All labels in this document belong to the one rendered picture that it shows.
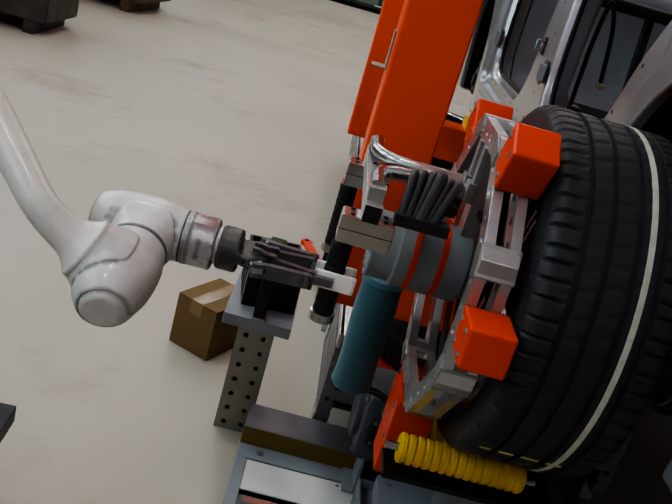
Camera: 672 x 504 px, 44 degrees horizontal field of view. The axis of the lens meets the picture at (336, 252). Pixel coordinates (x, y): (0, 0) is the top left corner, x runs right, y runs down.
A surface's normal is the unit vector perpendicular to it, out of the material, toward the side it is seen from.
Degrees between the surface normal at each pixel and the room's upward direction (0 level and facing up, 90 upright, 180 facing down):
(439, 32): 90
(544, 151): 35
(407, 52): 90
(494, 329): 0
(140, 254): 30
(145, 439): 0
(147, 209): 17
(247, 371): 90
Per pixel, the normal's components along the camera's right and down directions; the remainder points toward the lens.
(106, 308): 0.00, 0.62
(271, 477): 0.26, -0.90
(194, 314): -0.49, 0.18
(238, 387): -0.04, 0.35
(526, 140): 0.19, -0.54
